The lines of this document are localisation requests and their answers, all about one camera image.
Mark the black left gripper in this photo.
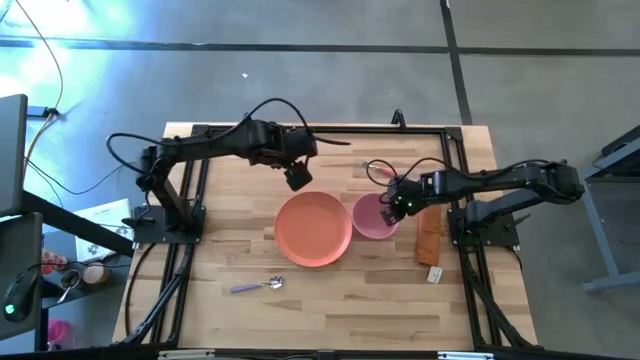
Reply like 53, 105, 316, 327
273, 125, 352, 165

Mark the red handled metal fork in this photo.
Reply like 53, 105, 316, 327
360, 159, 401, 180

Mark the pink bowl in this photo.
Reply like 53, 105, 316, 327
351, 192, 401, 241

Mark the purple handled metal spoon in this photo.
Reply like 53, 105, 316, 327
229, 275, 285, 295

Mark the orange round plate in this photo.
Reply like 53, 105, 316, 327
273, 191, 354, 268

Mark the grey metal cart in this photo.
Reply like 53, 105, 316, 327
582, 124, 640, 294

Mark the white paper sheet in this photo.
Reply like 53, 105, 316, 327
74, 198, 134, 264

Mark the black desk beam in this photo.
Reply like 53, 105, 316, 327
19, 189, 136, 259

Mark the brown round cup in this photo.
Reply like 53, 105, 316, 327
82, 261, 112, 287

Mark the black power adapter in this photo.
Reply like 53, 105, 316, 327
27, 105, 62, 121

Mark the metal cup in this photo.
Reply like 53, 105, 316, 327
58, 268, 82, 292

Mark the red patterned object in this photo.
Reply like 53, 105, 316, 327
40, 248, 69, 275

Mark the dark grey monitor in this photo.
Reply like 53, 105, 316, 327
0, 93, 29, 217

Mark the dark desk surface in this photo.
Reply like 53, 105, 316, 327
0, 212, 44, 342

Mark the pink plastic object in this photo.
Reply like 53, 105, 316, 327
47, 318, 72, 351

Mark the black computer mouse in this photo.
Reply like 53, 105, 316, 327
2, 269, 41, 324

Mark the black aluminium table frame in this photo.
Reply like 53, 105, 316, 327
112, 122, 539, 360

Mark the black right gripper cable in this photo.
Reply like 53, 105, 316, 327
365, 157, 451, 189

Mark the silver frame bracket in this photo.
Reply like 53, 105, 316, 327
436, 350, 495, 360
158, 349, 217, 360

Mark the thick black curved cable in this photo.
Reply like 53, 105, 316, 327
124, 241, 157, 337

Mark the thin black floor cable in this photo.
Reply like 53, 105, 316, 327
24, 157, 124, 197

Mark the yellow cable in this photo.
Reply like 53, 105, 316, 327
13, 0, 66, 174

